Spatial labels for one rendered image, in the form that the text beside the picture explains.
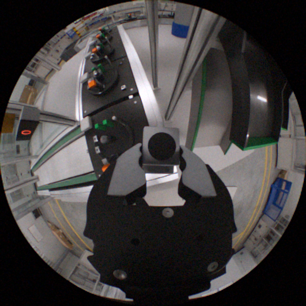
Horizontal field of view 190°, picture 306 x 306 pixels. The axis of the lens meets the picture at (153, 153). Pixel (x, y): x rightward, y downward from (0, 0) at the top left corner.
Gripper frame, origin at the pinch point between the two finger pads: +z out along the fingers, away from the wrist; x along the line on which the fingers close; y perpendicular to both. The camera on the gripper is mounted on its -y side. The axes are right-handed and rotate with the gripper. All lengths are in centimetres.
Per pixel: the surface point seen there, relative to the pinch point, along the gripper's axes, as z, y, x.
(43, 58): 35, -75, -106
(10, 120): -8.1, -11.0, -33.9
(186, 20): 45, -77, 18
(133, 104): 21.5, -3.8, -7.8
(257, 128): -3.5, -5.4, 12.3
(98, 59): 33, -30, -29
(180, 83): 5.1, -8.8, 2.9
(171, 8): 467, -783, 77
